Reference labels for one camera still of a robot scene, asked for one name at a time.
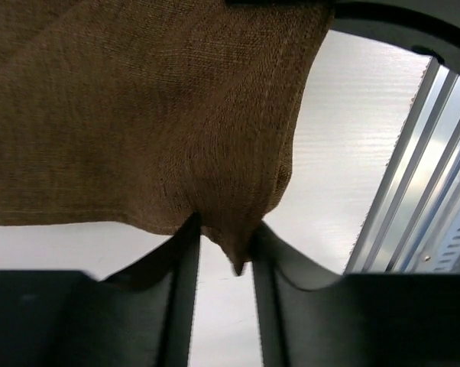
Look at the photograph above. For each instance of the aluminium mounting rail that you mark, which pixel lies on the aluminium mounting rail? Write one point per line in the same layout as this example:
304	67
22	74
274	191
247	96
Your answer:
419	196

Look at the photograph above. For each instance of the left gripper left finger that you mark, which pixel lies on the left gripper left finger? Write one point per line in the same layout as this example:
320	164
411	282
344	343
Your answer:
153	302

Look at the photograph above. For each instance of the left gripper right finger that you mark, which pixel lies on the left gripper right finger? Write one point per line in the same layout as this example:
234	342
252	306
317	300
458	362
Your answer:
302	307

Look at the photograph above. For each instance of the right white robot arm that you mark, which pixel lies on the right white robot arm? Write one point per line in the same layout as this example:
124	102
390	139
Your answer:
428	28

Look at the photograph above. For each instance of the brown cloth napkin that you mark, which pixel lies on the brown cloth napkin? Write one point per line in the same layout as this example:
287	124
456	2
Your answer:
145	112

